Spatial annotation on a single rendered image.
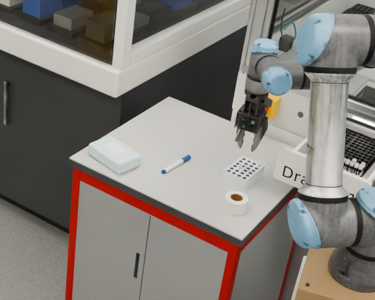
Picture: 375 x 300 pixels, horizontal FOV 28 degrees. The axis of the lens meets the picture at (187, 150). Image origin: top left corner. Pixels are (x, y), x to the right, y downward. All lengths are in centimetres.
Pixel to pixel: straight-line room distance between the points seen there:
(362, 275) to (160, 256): 72
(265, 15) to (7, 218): 150
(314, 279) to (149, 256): 67
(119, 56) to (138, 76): 16
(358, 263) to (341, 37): 55
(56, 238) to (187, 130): 93
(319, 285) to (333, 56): 56
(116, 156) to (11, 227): 110
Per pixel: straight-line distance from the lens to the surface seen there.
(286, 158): 224
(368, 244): 181
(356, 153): 236
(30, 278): 305
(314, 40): 165
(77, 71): 270
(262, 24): 252
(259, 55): 212
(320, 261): 193
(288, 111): 258
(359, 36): 169
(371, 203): 177
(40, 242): 322
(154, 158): 239
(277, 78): 202
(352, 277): 186
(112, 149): 233
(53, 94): 291
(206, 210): 219
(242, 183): 230
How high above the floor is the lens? 203
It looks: 31 degrees down
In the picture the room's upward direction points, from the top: 9 degrees clockwise
